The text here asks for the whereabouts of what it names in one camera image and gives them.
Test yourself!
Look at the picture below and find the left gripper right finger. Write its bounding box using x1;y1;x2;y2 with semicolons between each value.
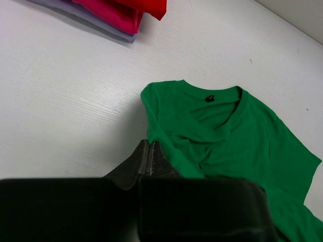
145;141;183;178

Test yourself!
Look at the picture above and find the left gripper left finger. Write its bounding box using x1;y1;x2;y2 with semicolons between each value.
103;140;149;190

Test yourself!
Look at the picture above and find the green t-shirt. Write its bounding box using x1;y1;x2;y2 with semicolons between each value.
141;80;322;241

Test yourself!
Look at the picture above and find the pink folded t-shirt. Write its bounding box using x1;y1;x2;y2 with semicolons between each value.
72;0;144;34

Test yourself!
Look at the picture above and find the red folded t-shirt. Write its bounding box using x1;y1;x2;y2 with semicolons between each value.
73;0;168;21

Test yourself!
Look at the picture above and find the lavender folded t-shirt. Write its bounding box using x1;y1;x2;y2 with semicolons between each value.
28;1;137;43

